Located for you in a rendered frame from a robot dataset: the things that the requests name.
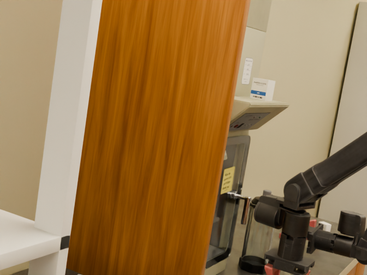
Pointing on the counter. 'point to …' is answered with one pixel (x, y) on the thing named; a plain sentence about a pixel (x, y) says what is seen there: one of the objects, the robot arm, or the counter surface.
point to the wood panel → (155, 135)
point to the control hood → (241, 109)
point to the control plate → (247, 118)
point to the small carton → (262, 89)
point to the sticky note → (228, 180)
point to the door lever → (244, 207)
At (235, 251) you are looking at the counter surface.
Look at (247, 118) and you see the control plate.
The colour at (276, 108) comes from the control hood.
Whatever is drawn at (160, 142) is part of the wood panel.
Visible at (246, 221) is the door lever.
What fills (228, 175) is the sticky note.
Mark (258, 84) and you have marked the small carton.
